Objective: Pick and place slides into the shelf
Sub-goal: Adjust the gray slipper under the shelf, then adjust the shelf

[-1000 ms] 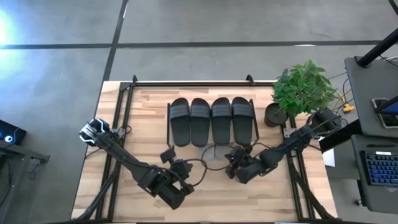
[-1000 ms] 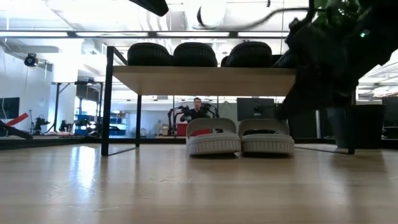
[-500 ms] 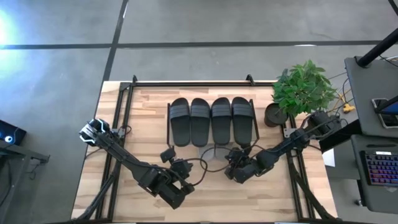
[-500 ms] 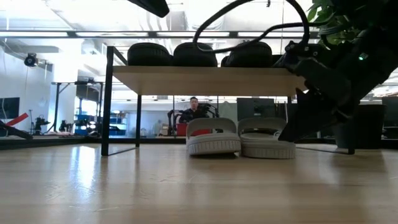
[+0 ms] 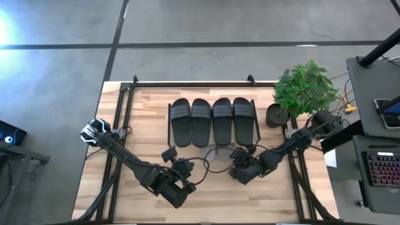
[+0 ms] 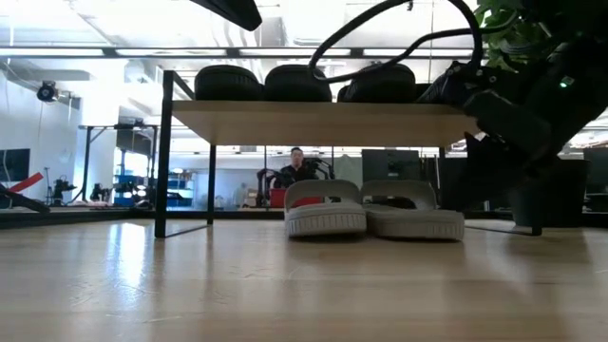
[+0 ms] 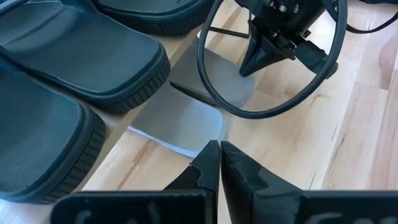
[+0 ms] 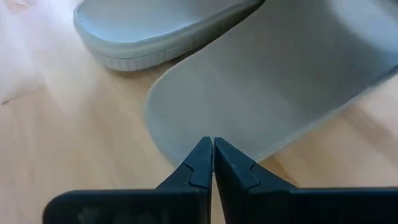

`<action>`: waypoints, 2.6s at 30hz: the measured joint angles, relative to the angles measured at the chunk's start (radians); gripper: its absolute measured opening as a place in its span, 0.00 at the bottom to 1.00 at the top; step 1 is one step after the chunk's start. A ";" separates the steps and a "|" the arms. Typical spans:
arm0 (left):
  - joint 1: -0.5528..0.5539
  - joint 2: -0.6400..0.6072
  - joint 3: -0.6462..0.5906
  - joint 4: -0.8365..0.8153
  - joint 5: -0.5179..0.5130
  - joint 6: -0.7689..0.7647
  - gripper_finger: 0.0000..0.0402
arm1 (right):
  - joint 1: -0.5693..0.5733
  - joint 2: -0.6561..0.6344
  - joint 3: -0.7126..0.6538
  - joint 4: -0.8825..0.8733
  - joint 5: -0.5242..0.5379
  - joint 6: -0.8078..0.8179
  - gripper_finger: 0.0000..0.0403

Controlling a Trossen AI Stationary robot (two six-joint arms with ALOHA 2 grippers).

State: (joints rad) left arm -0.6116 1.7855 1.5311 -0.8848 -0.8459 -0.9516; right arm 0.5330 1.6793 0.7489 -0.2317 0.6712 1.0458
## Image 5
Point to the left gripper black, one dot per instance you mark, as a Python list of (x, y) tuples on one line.
[(183, 168)]

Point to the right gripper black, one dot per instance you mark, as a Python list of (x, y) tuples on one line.
[(243, 159)]

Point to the wooden shelf black metal frame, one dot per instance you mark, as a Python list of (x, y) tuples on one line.
[(256, 132)]

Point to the black rubber slide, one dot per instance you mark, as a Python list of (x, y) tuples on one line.
[(243, 125), (222, 125), (201, 125), (180, 125)]

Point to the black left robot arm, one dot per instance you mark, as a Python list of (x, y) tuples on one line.
[(147, 175)]

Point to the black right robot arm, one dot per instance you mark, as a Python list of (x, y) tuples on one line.
[(281, 153)]

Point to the white paper sheet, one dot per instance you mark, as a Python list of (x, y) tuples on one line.
[(330, 159)]

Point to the green potted plant black pot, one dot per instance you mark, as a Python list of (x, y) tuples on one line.
[(304, 90)]

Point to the backlit black keyboard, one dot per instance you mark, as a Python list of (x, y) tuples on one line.
[(382, 170)]

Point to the grey side desk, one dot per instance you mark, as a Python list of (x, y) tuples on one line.
[(365, 87)]

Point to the black smartphone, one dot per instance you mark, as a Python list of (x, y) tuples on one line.
[(389, 122)]

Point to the black metal stand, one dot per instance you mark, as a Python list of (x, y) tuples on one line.
[(18, 153)]

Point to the black device blue light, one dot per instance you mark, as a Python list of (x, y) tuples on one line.
[(15, 132)]

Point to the black diagonal pole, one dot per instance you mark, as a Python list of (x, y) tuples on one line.
[(379, 48)]

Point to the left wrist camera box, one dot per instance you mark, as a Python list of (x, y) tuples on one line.
[(169, 155)]

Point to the grey metal bracket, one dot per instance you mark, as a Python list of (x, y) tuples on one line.
[(289, 133)]

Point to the black table frame rails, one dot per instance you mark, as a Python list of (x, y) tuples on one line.
[(203, 84)]

